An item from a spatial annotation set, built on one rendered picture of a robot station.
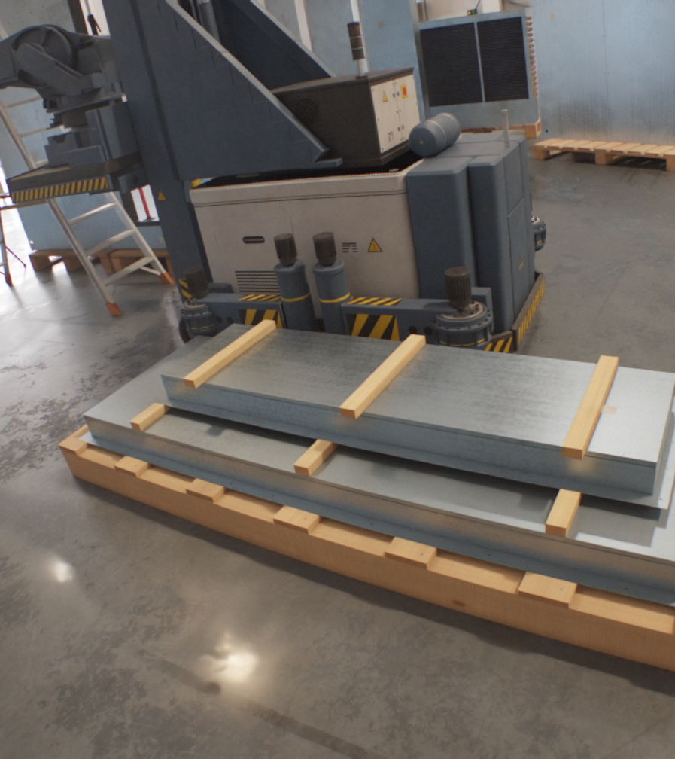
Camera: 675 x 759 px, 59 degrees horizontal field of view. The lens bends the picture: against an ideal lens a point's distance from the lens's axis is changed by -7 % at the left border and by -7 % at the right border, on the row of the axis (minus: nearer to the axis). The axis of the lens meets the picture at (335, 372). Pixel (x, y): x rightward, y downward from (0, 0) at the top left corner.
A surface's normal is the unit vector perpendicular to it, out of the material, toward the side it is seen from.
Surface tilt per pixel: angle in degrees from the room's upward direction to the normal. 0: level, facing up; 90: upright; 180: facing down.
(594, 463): 90
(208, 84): 90
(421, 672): 0
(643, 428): 0
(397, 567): 90
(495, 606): 90
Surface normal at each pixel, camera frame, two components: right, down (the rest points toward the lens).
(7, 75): 0.08, 0.46
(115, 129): 0.88, 0.08
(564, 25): -0.77, 0.41
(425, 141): -0.39, 0.49
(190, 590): -0.17, -0.87
